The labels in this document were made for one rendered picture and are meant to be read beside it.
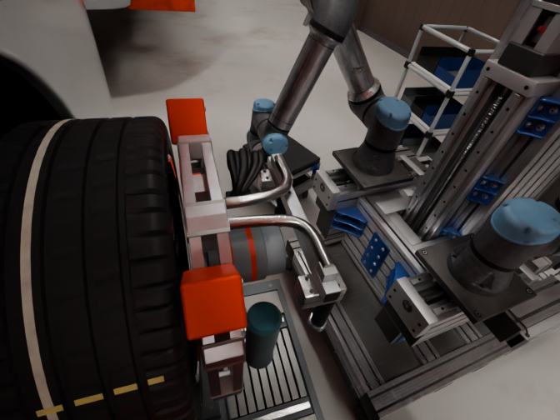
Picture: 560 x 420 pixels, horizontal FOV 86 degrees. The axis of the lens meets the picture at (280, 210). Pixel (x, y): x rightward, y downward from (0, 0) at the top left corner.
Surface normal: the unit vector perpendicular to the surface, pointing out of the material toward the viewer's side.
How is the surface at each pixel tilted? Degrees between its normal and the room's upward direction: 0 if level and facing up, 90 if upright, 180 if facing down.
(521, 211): 8
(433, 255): 0
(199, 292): 45
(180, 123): 55
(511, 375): 0
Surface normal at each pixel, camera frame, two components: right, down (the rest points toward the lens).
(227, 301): 0.27, 0.00
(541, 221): -0.03, -0.69
